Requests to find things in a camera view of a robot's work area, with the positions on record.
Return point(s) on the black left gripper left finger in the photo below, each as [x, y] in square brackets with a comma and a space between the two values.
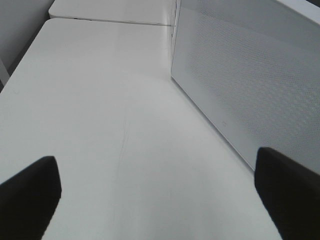
[28, 200]

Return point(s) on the white microwave door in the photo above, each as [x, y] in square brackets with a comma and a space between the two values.
[253, 68]

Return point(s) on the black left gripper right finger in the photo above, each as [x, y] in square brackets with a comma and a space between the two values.
[290, 193]

